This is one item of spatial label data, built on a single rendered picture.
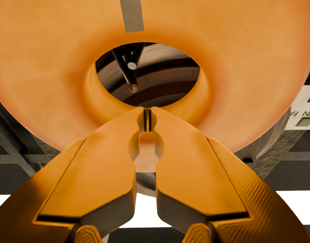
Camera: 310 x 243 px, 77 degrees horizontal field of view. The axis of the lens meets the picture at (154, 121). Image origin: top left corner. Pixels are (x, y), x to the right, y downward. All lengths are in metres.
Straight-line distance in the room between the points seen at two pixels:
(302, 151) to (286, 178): 2.92
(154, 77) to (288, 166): 9.37
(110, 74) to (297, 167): 9.59
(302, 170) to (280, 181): 1.17
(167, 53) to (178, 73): 0.03
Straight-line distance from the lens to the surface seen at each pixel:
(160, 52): 0.32
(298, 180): 9.43
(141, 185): 0.46
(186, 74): 0.32
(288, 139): 0.86
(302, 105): 0.71
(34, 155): 5.97
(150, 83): 0.32
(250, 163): 0.41
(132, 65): 0.22
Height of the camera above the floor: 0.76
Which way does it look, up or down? 47 degrees up
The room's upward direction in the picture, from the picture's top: 179 degrees counter-clockwise
